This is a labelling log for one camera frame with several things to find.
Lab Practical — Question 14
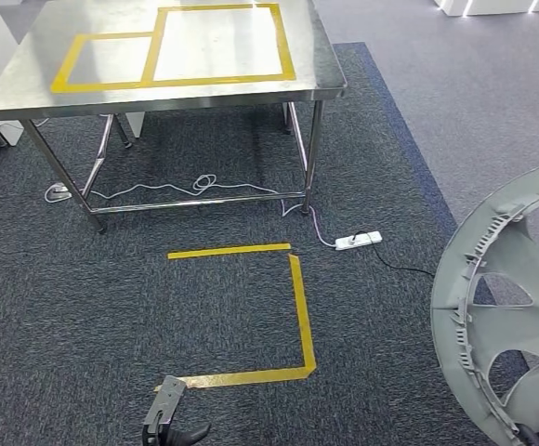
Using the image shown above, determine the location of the dark left robot hand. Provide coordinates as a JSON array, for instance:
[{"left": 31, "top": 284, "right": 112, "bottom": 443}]
[{"left": 141, "top": 421, "right": 212, "bottom": 446}]

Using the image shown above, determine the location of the silver plastic wheel cover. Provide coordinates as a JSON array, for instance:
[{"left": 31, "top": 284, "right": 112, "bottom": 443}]
[{"left": 430, "top": 160, "right": 539, "bottom": 446}]

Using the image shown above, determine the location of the yellow tape on workbench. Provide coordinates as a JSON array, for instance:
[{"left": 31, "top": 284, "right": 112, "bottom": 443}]
[{"left": 50, "top": 3, "right": 297, "bottom": 95}]

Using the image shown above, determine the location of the stainless steel workbench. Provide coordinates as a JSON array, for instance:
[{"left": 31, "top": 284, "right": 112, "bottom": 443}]
[{"left": 0, "top": 0, "right": 349, "bottom": 235}]

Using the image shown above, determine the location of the yellow floor tape square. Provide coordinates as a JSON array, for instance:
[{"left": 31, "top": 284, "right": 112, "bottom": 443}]
[{"left": 154, "top": 243, "right": 318, "bottom": 393}]

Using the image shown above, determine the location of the white power strip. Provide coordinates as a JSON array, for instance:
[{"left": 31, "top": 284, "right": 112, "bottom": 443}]
[{"left": 334, "top": 230, "right": 383, "bottom": 252}]

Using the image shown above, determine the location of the white lit plinth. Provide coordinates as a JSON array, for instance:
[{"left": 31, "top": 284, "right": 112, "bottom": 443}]
[{"left": 434, "top": 0, "right": 539, "bottom": 18}]

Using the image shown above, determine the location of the white floor cable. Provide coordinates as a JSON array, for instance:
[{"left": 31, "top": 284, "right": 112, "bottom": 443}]
[{"left": 44, "top": 174, "right": 337, "bottom": 249}]

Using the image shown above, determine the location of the black floor cable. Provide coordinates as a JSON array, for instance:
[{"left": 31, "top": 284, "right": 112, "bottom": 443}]
[{"left": 353, "top": 230, "right": 436, "bottom": 280}]

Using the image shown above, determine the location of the white cable plug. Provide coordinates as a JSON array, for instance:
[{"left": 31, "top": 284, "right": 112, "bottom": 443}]
[{"left": 45, "top": 183, "right": 72, "bottom": 203}]

